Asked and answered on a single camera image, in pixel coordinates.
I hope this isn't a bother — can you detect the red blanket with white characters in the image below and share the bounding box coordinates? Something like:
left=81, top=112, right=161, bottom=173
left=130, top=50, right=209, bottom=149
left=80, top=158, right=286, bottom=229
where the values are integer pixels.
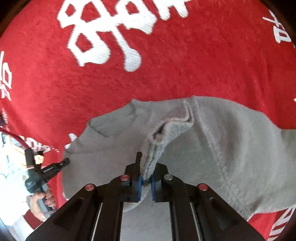
left=1, top=1, right=295, bottom=240

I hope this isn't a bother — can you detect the grey sweater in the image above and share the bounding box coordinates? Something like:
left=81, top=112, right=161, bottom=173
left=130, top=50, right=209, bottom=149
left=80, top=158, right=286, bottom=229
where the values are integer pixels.
left=62, top=95, right=296, bottom=241

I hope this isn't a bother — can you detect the person's left hand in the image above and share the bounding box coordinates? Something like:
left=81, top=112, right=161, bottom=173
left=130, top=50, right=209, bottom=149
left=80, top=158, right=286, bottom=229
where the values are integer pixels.
left=30, top=185, right=56, bottom=222

